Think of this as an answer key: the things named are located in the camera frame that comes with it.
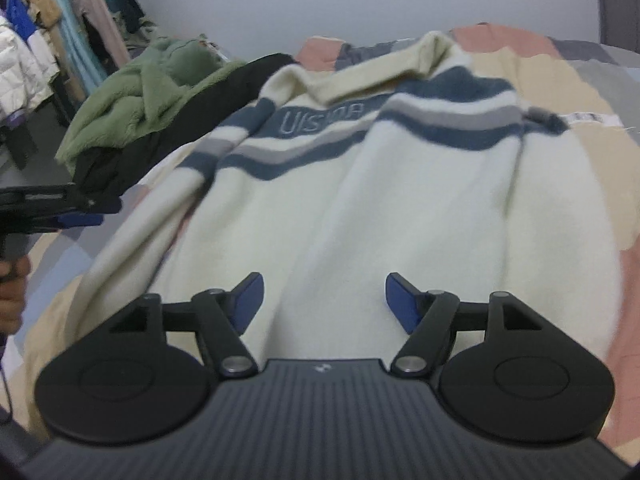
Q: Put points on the dark hanging garment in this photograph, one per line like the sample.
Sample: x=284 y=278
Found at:
x=129 y=10

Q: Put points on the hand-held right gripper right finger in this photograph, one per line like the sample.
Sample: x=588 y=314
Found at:
x=402 y=305

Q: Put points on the green fleece jacket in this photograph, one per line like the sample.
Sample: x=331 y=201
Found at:
x=135 y=95

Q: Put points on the patchwork bed sheet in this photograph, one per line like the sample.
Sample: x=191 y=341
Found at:
x=590 y=75

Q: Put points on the cream sweater with blue stripes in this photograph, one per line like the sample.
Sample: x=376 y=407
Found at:
x=380 y=210

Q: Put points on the white puffer jacket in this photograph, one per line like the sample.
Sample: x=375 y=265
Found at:
x=15 y=70

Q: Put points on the dark cabinet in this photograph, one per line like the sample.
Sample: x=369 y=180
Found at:
x=620 y=0

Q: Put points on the black garment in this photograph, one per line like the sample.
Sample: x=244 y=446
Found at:
x=165 y=125

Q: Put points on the person's left hand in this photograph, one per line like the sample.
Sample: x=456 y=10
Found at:
x=12 y=295

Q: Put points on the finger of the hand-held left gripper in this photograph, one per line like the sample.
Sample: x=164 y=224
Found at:
x=90 y=207

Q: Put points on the beige pink hanging garment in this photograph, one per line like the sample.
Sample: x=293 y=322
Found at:
x=95 y=15

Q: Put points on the light blue hanging garment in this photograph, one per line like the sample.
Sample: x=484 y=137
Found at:
x=70 y=35

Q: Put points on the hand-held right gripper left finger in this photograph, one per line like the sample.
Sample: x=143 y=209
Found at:
x=248 y=300

